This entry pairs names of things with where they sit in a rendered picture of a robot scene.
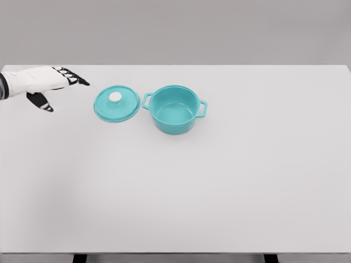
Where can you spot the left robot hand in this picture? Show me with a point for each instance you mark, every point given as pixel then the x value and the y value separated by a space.
pixel 46 78

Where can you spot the teal pot lid white knob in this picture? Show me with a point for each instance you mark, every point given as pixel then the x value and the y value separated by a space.
pixel 116 105

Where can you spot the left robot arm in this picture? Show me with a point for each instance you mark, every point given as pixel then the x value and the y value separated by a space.
pixel 12 83

